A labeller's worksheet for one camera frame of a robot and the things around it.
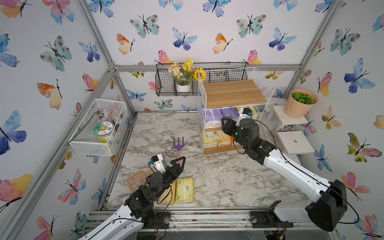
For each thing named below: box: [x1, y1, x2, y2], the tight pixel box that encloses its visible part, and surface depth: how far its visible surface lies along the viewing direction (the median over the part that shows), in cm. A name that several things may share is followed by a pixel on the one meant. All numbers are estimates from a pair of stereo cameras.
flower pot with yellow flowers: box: [167, 58, 206, 92], surface depth 86 cm
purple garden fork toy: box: [173, 136, 185, 164], surface depth 104 cm
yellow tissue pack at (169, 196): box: [157, 179, 177, 204], surface depth 79 cm
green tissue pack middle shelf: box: [250, 105, 259, 115], surface depth 82 cm
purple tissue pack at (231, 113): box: [220, 107, 240, 122], surface depth 83 cm
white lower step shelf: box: [276, 130, 315, 163], surface depth 86 cm
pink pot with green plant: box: [284, 88, 318, 118], surface depth 82 cm
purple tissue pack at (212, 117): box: [202, 106, 223, 129], surface depth 79 cm
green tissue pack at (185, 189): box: [176, 177, 195, 203], surface depth 81 cm
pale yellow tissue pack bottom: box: [201, 130, 221, 148], surface depth 100 cm
